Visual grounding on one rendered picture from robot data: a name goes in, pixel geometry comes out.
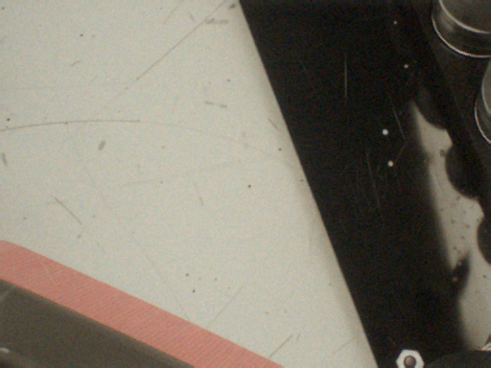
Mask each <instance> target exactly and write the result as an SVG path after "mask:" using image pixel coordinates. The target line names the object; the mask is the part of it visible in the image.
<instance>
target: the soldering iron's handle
mask: <svg viewBox="0 0 491 368"><path fill-rule="evenodd" d="M425 368H491V351H490V350H473V351H465V352H459V353H454V354H448V355H446V356H442V357H440V358H438V359H436V360H435V361H434V362H432V363H431V364H429V365H428V366H426V367H425Z"/></svg>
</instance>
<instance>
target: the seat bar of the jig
mask: <svg viewBox="0 0 491 368"><path fill-rule="evenodd" d="M401 2H402V4H403V6H404V9H405V11H406V13H407V16H408V19H409V23H410V25H411V26H412V29H413V31H414V32H415V35H416V37H417V39H418V44H419V46H420V48H421V50H422V52H423V54H424V57H425V59H426V61H427V62H428V64H429V68H430V71H431V73H432V75H433V78H434V80H435V82H436V85H437V87H438V89H439V91H440V92H439V93H440V95H441V98H442V100H443V102H444V104H445V105H446V107H447V109H448V112H449V114H450V116H451V118H452V120H453V124H454V127H455V129H456V132H457V134H458V136H459V139H460V141H461V143H462V144H463V147H464V148H465V150H466V153H467V155H468V156H469V161H470V163H471V165H472V168H473V169H474V171H475V174H476V176H477V178H478V181H479V183H480V185H481V187H482V189H483V191H484V194H485V195H486V197H487V199H488V202H489V204H490V206H491V146H489V145H488V143H487V142H486V141H484V140H483V138H482V137H481V136H480V134H479V131H478V129H477V128H476V125H475V121H474V120H475V116H474V107H475V104H476V100H477V98H478V95H479V90H480V87H481V83H482V81H483V78H484V74H485V72H486V69H487V67H488V64H489V61H490V59H476V58H470V57H466V56H463V55H459V54H457V53H455V52H453V51H452V50H451V49H450V48H448V47H447V46H446V45H445V44H444V43H443V42H441V41H440V40H439V38H438V37H437V34H436V32H435V30H434V28H433V25H432V22H431V9H432V4H433V0H401Z"/></svg>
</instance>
